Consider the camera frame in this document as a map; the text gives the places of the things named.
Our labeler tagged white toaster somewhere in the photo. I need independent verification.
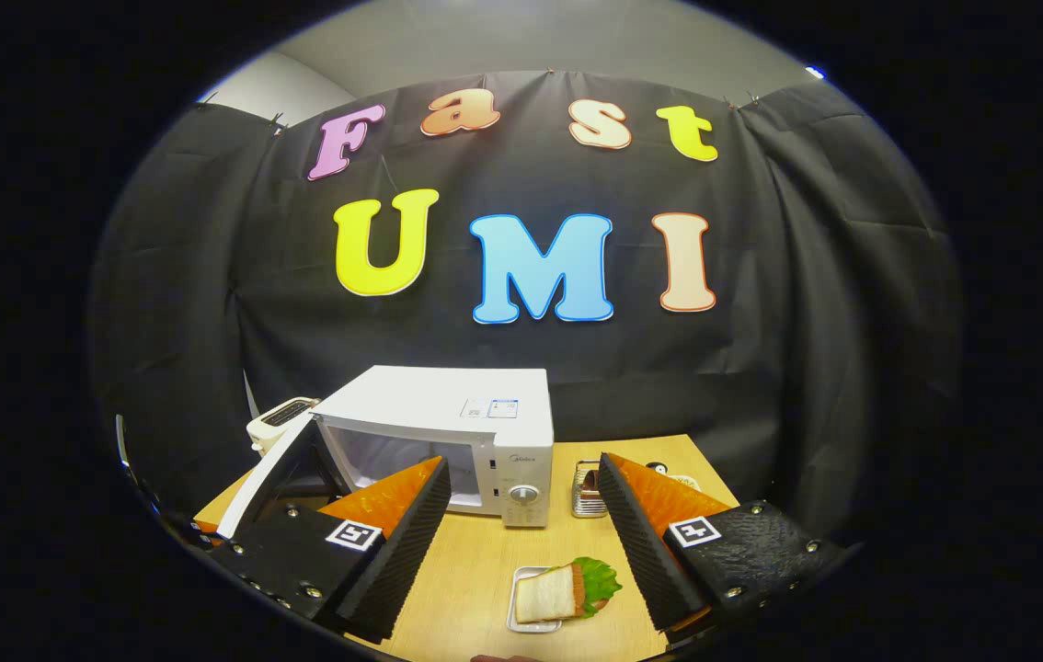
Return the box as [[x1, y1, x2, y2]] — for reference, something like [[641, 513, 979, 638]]
[[246, 397, 322, 458]]

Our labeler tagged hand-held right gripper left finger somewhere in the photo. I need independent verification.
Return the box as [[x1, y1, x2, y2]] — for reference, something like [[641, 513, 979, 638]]
[[209, 455, 452, 645]]

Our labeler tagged metal wire holder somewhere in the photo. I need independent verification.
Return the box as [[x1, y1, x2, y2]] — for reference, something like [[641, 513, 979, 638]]
[[572, 460, 610, 519]]

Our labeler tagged small seasoning dish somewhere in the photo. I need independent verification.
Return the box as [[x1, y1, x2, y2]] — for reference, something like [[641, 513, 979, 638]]
[[647, 461, 703, 493]]

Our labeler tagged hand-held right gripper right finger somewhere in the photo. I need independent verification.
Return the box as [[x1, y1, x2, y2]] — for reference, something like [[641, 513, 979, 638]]
[[597, 452, 854, 635]]

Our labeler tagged white microwave oven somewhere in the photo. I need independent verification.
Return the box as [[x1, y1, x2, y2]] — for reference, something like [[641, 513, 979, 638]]
[[216, 365, 555, 541]]

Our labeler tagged sandwich with lettuce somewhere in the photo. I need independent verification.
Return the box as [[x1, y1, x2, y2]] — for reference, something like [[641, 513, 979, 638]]
[[515, 556, 624, 624]]

